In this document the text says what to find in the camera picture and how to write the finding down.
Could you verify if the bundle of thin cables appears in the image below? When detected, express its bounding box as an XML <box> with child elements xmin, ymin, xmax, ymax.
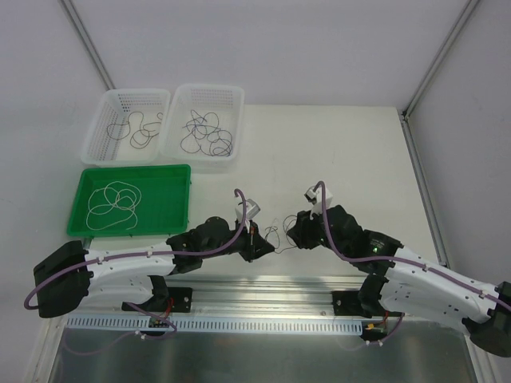
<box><xmin>263</xmin><ymin>215</ymin><xmax>299</xmax><ymax>255</ymax></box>

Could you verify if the purple thin cable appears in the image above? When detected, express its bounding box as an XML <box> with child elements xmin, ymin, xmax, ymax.
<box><xmin>181</xmin><ymin>124</ymin><xmax>235</xmax><ymax>156</ymax></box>

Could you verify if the dark wavy cable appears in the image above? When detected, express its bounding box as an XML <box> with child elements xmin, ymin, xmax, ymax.
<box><xmin>105</xmin><ymin>110</ymin><xmax>165</xmax><ymax>140</ymax></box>

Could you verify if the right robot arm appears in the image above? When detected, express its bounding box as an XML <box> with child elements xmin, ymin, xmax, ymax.
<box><xmin>287</xmin><ymin>205</ymin><xmax>510</xmax><ymax>357</ymax></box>

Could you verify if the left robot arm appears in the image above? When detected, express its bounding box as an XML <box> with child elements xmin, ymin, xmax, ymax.
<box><xmin>24</xmin><ymin>217</ymin><xmax>275</xmax><ymax>318</ymax></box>

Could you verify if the green plastic tray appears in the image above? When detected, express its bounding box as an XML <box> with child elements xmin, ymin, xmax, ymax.
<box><xmin>67</xmin><ymin>164</ymin><xmax>191</xmax><ymax>238</ymax></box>

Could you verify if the right white perforated basket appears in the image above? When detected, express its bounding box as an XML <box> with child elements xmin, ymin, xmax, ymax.
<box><xmin>158</xmin><ymin>84</ymin><xmax>245</xmax><ymax>174</ymax></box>

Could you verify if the white perforated basket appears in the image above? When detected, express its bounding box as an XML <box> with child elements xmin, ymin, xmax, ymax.
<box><xmin>158</xmin><ymin>84</ymin><xmax>245</xmax><ymax>174</ymax></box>
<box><xmin>81</xmin><ymin>89</ymin><xmax>171</xmax><ymax>167</ymax></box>

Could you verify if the left white perforated basket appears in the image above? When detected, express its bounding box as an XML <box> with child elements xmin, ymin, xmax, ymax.
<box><xmin>81</xmin><ymin>89</ymin><xmax>171</xmax><ymax>167</ymax></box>

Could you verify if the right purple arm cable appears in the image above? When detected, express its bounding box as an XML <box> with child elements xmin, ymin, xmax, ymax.
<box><xmin>315</xmin><ymin>181</ymin><xmax>511</xmax><ymax>316</ymax></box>

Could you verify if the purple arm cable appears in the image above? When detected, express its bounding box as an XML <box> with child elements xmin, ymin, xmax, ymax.
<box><xmin>315</xmin><ymin>181</ymin><xmax>511</xmax><ymax>316</ymax></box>
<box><xmin>23</xmin><ymin>188</ymin><xmax>251</xmax><ymax>310</ymax></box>

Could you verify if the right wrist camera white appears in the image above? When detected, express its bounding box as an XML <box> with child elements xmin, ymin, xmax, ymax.
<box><xmin>304</xmin><ymin>187</ymin><xmax>333</xmax><ymax>219</ymax></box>

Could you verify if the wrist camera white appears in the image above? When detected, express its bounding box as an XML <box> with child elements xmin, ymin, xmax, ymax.
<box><xmin>304</xmin><ymin>187</ymin><xmax>333</xmax><ymax>219</ymax></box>
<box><xmin>236</xmin><ymin>199</ymin><xmax>260</xmax><ymax>231</ymax></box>

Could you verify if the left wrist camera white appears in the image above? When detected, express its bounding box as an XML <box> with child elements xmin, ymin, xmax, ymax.
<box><xmin>236</xmin><ymin>199</ymin><xmax>260</xmax><ymax>231</ymax></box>

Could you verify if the aluminium mounting rail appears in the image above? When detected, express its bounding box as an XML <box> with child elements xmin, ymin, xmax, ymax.
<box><xmin>83</xmin><ymin>273</ymin><xmax>365</xmax><ymax>315</ymax></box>

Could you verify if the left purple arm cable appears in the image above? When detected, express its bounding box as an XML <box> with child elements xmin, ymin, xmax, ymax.
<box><xmin>23</xmin><ymin>188</ymin><xmax>251</xmax><ymax>310</ymax></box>

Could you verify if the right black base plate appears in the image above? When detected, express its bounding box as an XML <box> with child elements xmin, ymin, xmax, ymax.
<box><xmin>331</xmin><ymin>290</ymin><xmax>373</xmax><ymax>318</ymax></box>

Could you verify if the dark spiral cable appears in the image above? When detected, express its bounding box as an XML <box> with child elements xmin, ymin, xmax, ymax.
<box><xmin>199</xmin><ymin>129</ymin><xmax>235</xmax><ymax>157</ymax></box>

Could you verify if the dark teardrop loop cable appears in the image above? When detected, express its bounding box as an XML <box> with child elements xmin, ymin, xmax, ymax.
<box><xmin>178</xmin><ymin>125</ymin><xmax>208</xmax><ymax>155</ymax></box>

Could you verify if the white slotted cable duct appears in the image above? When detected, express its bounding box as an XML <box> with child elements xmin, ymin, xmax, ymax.
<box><xmin>66</xmin><ymin>314</ymin><xmax>363</xmax><ymax>336</ymax></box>

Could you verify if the white cable in tray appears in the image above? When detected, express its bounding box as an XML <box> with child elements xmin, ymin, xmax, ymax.
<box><xmin>85</xmin><ymin>187</ymin><xmax>136</xmax><ymax>231</ymax></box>

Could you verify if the right aluminium frame post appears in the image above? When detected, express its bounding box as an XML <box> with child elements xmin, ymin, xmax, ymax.
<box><xmin>398</xmin><ymin>0</ymin><xmax>482</xmax><ymax>267</ymax></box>

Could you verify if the aluminium frame post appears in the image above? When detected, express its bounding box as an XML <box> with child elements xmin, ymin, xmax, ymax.
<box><xmin>58</xmin><ymin>0</ymin><xmax>116</xmax><ymax>90</ymax></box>
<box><xmin>398</xmin><ymin>0</ymin><xmax>482</xmax><ymax>267</ymax></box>

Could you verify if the left aluminium frame post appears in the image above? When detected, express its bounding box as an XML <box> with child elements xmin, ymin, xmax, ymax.
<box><xmin>58</xmin><ymin>0</ymin><xmax>116</xmax><ymax>90</ymax></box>

